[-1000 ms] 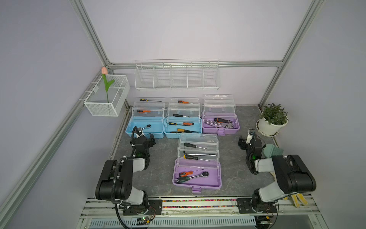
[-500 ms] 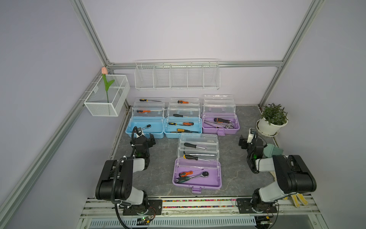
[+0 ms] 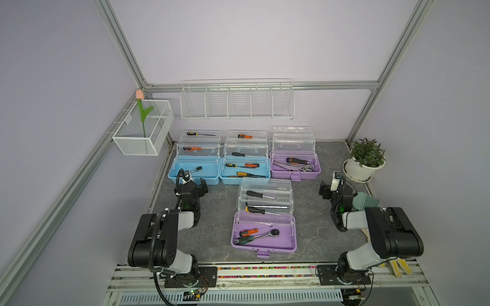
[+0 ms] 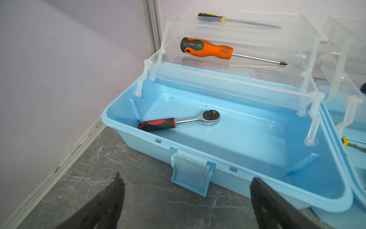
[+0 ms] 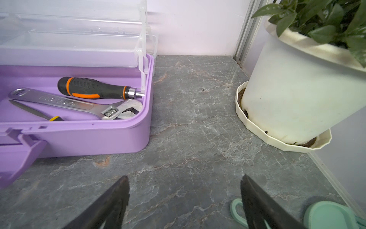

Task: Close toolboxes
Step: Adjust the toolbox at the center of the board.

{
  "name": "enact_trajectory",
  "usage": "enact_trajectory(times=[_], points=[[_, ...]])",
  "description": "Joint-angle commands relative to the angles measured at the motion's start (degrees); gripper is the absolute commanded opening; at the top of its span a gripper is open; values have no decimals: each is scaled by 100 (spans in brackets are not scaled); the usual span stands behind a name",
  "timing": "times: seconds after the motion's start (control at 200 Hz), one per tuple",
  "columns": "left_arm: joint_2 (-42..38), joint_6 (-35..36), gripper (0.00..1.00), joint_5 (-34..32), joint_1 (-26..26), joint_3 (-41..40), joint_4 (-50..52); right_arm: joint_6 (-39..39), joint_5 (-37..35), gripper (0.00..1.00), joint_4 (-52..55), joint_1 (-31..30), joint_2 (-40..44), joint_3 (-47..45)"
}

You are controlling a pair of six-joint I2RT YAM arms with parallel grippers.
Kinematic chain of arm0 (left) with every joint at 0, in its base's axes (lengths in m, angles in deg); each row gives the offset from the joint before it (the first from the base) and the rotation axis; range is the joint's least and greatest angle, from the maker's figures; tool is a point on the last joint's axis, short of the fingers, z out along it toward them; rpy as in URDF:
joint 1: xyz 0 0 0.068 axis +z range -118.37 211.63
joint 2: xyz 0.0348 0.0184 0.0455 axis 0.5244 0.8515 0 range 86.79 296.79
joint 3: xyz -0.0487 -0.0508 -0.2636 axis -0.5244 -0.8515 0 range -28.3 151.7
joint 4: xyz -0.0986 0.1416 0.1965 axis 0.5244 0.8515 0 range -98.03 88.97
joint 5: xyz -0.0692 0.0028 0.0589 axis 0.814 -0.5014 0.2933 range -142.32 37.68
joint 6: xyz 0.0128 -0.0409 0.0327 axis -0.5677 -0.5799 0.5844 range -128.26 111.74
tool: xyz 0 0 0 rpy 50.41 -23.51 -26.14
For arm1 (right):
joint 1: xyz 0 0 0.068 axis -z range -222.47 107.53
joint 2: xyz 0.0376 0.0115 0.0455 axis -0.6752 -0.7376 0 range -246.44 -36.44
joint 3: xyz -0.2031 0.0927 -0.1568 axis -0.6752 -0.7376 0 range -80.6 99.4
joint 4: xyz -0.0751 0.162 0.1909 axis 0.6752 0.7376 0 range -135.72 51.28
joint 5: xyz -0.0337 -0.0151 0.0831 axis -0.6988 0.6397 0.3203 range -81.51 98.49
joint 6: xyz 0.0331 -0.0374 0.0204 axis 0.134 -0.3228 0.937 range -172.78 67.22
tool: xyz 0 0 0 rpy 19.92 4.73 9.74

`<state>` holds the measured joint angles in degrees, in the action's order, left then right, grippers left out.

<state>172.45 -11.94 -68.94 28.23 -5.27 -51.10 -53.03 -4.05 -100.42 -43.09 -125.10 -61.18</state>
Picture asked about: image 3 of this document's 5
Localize potted green plant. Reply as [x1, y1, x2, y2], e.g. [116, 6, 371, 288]
[343, 138, 386, 183]

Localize black yellow screwdriver front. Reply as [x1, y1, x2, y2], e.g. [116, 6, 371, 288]
[245, 206, 281, 216]

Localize orange screwdriver in left tray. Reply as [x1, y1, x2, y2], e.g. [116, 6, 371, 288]
[182, 147, 209, 152]

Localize black screwdriver in middle tray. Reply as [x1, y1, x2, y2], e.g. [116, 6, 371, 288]
[232, 152, 258, 158]

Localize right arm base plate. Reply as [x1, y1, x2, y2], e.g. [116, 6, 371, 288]
[315, 265, 372, 286]

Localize black yellow screwdriver in lid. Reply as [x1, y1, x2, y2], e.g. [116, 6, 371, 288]
[186, 132, 218, 136]

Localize left blue toolbox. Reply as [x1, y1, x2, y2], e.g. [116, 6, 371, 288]
[167, 130, 222, 186]

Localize green handled ratchet wrench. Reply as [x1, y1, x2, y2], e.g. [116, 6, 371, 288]
[234, 229, 280, 246]

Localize pink artificial tulip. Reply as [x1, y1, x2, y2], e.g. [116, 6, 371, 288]
[135, 89, 154, 138]

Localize orange handled pliers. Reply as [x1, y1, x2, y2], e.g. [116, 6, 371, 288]
[239, 228, 260, 237]

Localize yellow handled screwdriver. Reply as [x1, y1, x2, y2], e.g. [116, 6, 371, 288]
[236, 172, 267, 178]

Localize red handled ratchet wrench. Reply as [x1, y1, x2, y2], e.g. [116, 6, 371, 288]
[190, 166, 202, 173]

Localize black screwdriver in tray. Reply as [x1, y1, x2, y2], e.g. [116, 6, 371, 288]
[246, 190, 276, 200]
[232, 152, 258, 158]

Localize yellow black orange screwdriver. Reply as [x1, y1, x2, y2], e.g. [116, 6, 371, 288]
[225, 163, 260, 169]

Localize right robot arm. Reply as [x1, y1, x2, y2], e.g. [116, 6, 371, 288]
[319, 179, 424, 284]

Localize yellow work glove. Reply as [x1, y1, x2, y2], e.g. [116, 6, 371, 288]
[389, 258, 413, 278]

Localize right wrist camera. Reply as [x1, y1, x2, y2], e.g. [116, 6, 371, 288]
[330, 171, 345, 192]

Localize middle blue toolbox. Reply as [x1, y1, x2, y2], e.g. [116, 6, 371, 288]
[219, 130, 271, 185]

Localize white mesh wall basket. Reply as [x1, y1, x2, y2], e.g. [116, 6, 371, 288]
[112, 99, 174, 156]

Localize purple toolbox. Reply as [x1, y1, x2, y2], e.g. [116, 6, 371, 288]
[230, 178, 297, 259]
[270, 126, 322, 182]

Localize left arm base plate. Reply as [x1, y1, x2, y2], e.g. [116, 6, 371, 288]
[164, 266, 218, 289]

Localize black screwdriver in front tray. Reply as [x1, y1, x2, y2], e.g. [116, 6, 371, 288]
[246, 190, 276, 200]

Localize blue toolbox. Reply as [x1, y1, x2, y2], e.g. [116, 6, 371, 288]
[219, 130, 271, 185]
[167, 130, 222, 186]

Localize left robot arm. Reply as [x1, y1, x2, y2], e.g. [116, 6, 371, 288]
[128, 179, 208, 287]

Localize white wire wall shelf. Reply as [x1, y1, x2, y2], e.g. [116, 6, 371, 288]
[180, 79, 296, 120]

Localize black orange screwdriver purple box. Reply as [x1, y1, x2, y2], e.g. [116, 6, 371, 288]
[286, 158, 314, 166]

